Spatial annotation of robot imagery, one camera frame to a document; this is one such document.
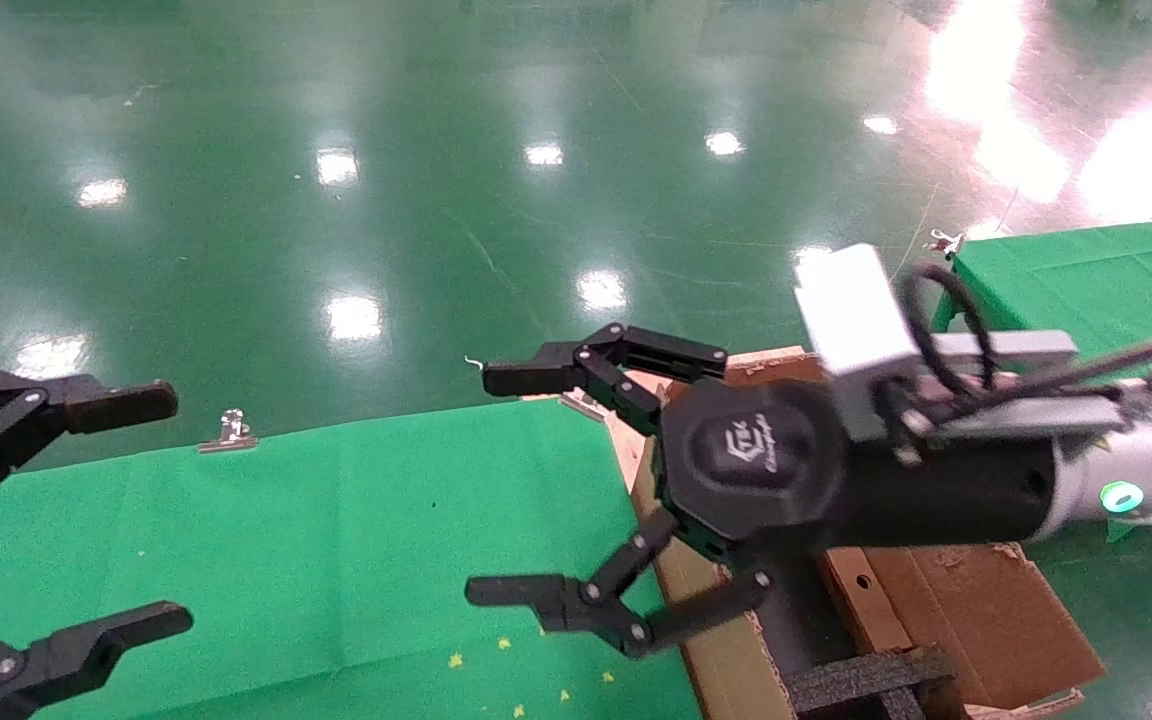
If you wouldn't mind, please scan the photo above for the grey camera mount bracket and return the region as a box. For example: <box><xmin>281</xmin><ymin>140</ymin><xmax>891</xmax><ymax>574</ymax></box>
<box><xmin>916</xmin><ymin>330</ymin><xmax>1152</xmax><ymax>463</ymax></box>

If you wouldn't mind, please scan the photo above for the black foam insert block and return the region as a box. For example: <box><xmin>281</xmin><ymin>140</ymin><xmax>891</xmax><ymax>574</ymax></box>
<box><xmin>786</xmin><ymin>645</ymin><xmax>957</xmax><ymax>720</ymax></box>

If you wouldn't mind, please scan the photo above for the green table cloth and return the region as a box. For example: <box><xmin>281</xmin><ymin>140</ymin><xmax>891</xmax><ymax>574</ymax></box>
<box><xmin>0</xmin><ymin>398</ymin><xmax>702</xmax><ymax>720</ymax></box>
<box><xmin>931</xmin><ymin>215</ymin><xmax>1152</xmax><ymax>546</ymax></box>

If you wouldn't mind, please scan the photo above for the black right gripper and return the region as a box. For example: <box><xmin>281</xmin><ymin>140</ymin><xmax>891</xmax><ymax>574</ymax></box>
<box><xmin>464</xmin><ymin>323</ymin><xmax>1069</xmax><ymax>661</ymax></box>

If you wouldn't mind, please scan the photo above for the large open cardboard carton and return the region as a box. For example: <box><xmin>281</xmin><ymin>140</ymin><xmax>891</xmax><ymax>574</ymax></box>
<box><xmin>601</xmin><ymin>345</ymin><xmax>1107</xmax><ymax>720</ymax></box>

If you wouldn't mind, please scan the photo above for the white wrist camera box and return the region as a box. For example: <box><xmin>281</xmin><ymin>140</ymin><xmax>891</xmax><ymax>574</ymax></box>
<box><xmin>794</xmin><ymin>243</ymin><xmax>922</xmax><ymax>443</ymax></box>

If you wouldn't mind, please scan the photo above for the small brown cardboard box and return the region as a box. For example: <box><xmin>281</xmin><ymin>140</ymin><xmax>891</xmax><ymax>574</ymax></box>
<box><xmin>818</xmin><ymin>545</ymin><xmax>914</xmax><ymax>656</ymax></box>

